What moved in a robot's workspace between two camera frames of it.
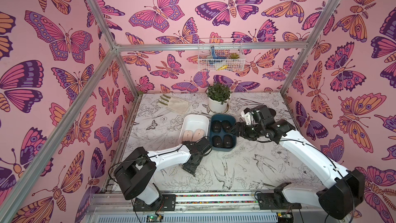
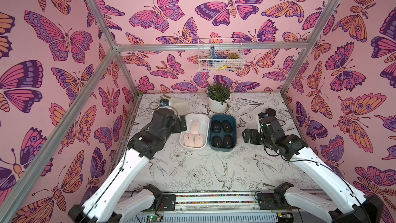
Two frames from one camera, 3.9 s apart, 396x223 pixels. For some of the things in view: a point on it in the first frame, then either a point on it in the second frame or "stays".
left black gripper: [191, 169] -> [177, 128]
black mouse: [226, 125] stays
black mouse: [216, 126] stays
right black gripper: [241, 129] -> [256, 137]
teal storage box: [221, 139] stays
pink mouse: [187, 136] stays
